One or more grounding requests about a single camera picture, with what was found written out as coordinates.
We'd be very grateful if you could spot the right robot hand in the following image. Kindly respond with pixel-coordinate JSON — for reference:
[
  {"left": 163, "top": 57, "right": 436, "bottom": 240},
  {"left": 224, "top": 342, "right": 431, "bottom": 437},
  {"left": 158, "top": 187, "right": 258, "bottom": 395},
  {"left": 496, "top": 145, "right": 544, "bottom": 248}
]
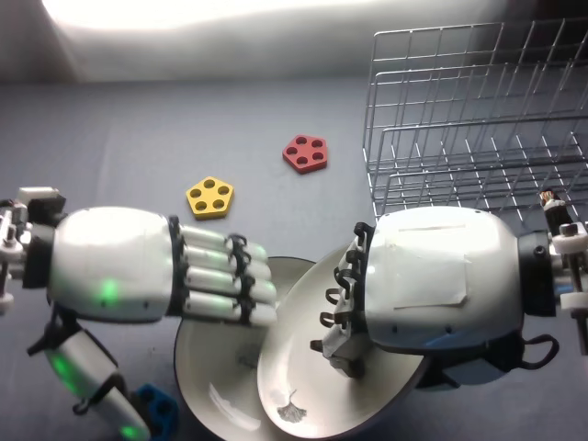
[{"left": 310, "top": 205, "right": 561, "bottom": 391}]

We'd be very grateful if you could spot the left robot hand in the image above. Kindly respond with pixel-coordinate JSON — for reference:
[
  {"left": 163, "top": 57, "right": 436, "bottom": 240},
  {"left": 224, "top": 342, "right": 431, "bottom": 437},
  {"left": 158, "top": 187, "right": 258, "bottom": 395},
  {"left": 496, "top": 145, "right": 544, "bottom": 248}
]
[{"left": 27, "top": 205, "right": 279, "bottom": 441}]

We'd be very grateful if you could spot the white plate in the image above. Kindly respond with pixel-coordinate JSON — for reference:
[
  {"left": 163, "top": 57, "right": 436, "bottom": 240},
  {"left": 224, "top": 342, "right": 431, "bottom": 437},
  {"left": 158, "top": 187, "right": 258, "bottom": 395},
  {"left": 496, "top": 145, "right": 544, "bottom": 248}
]
[
  {"left": 256, "top": 243, "right": 433, "bottom": 440},
  {"left": 173, "top": 255, "right": 318, "bottom": 436}
]

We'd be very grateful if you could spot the white plate, single leaf print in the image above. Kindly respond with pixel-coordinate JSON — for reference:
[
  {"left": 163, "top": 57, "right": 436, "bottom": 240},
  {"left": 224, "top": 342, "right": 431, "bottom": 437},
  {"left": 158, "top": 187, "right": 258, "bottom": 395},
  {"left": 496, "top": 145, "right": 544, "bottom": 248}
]
[{"left": 173, "top": 255, "right": 318, "bottom": 436}]

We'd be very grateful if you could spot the yellow pentagon block with holes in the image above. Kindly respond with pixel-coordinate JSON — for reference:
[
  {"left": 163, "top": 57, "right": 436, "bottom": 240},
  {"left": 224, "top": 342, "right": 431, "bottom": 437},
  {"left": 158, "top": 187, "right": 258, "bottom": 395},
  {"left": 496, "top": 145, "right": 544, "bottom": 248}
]
[{"left": 185, "top": 175, "right": 235, "bottom": 221}]

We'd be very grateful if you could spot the grey table cloth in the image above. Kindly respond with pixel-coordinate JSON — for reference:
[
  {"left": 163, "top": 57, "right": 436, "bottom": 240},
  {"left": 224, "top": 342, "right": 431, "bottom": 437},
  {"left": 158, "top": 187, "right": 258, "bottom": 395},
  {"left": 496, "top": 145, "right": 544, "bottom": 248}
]
[{"left": 0, "top": 75, "right": 588, "bottom": 441}]

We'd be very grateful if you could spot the blue pentagon block with holes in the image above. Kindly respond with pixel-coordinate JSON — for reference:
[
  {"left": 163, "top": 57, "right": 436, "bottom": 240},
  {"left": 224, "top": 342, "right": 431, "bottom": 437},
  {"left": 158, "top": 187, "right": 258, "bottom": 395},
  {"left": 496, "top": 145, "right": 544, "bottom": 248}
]
[{"left": 132, "top": 383, "right": 179, "bottom": 440}]

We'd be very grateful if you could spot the red pentagon block with holes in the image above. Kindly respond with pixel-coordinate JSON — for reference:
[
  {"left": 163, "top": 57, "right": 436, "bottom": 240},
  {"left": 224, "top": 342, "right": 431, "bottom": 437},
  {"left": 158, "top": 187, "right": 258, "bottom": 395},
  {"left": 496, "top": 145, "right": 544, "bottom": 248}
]
[{"left": 280, "top": 134, "right": 331, "bottom": 176}]

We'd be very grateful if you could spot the white backdrop panel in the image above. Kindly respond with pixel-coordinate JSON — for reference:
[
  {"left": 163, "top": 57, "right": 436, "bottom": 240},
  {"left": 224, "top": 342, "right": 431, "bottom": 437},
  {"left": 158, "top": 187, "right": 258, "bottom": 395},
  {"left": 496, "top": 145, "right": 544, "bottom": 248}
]
[{"left": 0, "top": 0, "right": 588, "bottom": 86}]

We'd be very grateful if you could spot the silver wire dish rack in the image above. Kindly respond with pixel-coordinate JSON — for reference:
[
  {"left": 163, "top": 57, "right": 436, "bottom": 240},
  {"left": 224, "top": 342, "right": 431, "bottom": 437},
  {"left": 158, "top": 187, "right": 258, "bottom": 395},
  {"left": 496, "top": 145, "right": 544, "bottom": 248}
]
[{"left": 362, "top": 20, "right": 588, "bottom": 226}]

